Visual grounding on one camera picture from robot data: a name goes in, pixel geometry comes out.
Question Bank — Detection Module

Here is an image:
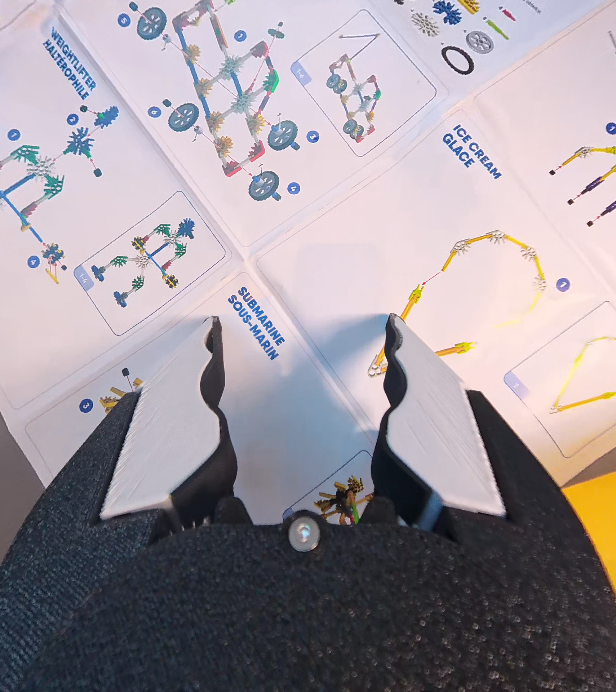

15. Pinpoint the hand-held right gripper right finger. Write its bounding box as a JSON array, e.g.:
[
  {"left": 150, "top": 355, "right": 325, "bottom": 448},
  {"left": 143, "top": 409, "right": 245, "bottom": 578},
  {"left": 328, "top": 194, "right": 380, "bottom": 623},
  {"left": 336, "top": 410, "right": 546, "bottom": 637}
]
[{"left": 370, "top": 312, "right": 507, "bottom": 531}]

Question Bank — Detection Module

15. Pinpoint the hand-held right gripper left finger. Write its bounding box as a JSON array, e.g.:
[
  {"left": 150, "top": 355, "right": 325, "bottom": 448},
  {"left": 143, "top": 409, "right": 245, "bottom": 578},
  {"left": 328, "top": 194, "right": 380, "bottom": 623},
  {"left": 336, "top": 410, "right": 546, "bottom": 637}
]
[{"left": 99, "top": 315, "right": 239, "bottom": 529}]

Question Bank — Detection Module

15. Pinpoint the fold-out instruction booklet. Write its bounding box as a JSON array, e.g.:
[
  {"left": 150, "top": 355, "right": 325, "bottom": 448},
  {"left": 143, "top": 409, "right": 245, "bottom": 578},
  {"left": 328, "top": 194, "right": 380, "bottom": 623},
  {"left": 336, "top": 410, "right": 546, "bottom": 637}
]
[{"left": 0, "top": 0, "right": 616, "bottom": 528}]

